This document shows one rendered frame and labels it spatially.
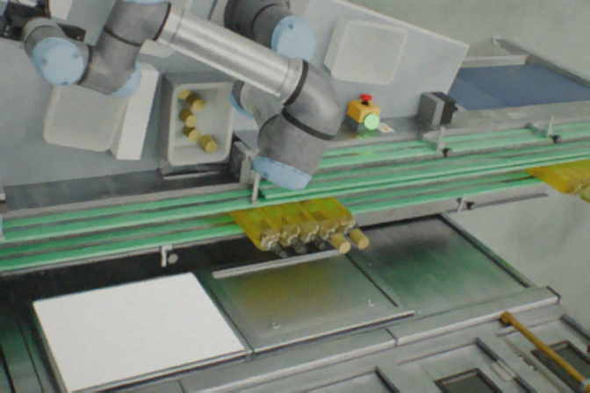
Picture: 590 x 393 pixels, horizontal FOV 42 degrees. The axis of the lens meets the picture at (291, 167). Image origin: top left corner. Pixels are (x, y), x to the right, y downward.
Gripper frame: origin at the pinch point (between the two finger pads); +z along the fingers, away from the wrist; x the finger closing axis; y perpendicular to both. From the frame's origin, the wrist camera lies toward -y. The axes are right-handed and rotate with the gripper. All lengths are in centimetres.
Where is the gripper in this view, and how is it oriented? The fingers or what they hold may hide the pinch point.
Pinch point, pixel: (26, 8)
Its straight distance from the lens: 168.8
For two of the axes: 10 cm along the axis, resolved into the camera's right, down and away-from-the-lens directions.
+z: -4.8, -4.5, 7.5
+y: -7.9, -1.4, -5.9
